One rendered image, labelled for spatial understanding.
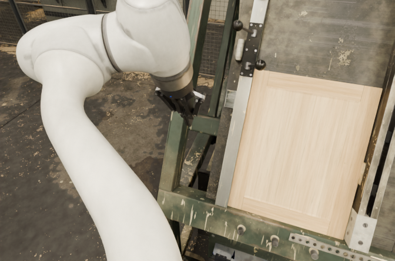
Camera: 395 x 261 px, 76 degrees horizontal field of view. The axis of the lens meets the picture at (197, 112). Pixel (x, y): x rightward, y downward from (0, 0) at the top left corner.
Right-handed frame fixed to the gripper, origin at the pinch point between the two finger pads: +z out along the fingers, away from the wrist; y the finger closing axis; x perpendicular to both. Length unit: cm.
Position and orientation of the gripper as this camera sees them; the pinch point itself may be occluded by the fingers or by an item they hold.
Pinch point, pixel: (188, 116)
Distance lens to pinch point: 72.6
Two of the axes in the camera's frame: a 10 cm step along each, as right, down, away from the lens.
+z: 1.2, 4.5, 8.9
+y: -9.6, -1.9, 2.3
